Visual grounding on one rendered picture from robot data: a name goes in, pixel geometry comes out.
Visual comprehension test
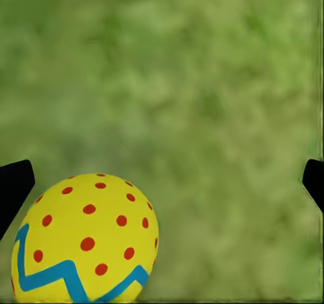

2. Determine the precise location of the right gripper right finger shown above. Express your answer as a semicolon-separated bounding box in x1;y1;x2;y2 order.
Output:
302;159;324;214

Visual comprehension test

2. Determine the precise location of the easter egg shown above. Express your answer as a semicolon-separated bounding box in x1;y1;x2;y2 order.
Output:
11;173;159;304

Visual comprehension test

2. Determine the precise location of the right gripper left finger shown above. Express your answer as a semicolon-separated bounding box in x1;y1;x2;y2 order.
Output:
0;159;35;240

